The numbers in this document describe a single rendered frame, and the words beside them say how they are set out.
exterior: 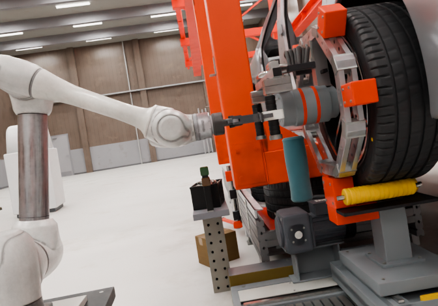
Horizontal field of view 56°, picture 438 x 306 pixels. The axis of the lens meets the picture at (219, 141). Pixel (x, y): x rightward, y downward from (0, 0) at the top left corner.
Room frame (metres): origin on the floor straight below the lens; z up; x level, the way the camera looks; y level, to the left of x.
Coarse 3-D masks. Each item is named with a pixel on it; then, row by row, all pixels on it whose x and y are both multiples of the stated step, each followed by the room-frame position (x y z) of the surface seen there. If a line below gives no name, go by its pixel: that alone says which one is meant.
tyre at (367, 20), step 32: (352, 32) 1.32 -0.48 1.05; (384, 32) 1.26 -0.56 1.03; (384, 64) 1.22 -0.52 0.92; (416, 64) 1.22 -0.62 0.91; (384, 96) 1.21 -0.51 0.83; (416, 96) 1.21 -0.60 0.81; (320, 128) 1.83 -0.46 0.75; (384, 128) 1.23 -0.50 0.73; (416, 128) 1.24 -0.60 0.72; (384, 160) 1.29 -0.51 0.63; (416, 160) 1.32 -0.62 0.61
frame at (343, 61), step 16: (336, 48) 1.36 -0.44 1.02; (336, 64) 1.27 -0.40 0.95; (352, 64) 1.26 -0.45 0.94; (304, 80) 1.75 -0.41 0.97; (336, 80) 1.29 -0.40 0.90; (352, 80) 1.27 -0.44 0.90; (304, 128) 1.77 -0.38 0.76; (352, 128) 1.26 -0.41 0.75; (320, 144) 1.73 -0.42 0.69; (352, 144) 1.35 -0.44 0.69; (320, 160) 1.64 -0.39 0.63; (336, 160) 1.41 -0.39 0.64; (352, 160) 1.38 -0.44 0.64; (336, 176) 1.44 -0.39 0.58
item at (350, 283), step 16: (336, 272) 1.70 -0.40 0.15; (352, 272) 1.66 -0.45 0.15; (352, 288) 1.52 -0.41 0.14; (368, 288) 1.50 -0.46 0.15; (432, 288) 1.41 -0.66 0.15; (368, 304) 1.37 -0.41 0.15; (384, 304) 1.36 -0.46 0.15; (400, 304) 1.29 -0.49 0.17; (416, 304) 1.29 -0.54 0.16; (432, 304) 1.29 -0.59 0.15
